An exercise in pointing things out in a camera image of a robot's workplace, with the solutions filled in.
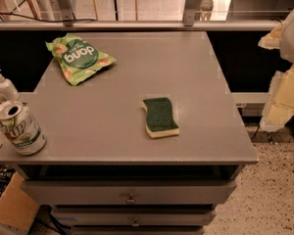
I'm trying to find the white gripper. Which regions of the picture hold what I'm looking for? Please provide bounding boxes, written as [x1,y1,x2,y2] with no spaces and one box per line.
[258,10,294,132]

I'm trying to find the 7up soda can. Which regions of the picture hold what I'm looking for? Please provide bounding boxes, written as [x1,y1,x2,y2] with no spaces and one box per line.
[0,100,46,156]

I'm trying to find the green yellow sponge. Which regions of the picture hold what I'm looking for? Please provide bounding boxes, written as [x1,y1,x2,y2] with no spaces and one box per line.
[142,97,179,138]

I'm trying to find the green dang snack bag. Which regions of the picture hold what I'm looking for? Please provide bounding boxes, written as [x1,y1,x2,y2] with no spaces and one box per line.
[46,34,116,86]

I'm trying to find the grey drawer cabinet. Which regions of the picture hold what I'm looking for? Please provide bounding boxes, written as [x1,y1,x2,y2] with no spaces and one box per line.
[0,31,258,235]

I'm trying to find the grey metal railing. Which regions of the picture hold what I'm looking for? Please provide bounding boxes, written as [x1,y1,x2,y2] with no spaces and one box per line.
[0,0,294,31]

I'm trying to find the middle grey drawer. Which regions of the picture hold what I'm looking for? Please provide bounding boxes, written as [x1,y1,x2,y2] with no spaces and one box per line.
[52,207,217,227]

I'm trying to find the grey drawer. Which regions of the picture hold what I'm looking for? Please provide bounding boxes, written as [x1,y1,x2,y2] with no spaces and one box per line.
[52,207,217,227]
[22,180,236,206]

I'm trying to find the top grey drawer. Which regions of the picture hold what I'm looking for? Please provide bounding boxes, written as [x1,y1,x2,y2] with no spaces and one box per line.
[22,180,236,206]

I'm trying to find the white pump bottle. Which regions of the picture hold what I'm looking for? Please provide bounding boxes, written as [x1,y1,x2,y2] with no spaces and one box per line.
[0,70,20,100]

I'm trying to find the cardboard box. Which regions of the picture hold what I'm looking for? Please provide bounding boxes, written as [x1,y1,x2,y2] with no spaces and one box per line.
[0,173,40,235]

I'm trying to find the black cable on rail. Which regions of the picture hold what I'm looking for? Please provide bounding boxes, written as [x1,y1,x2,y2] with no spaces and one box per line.
[0,2,99,24]

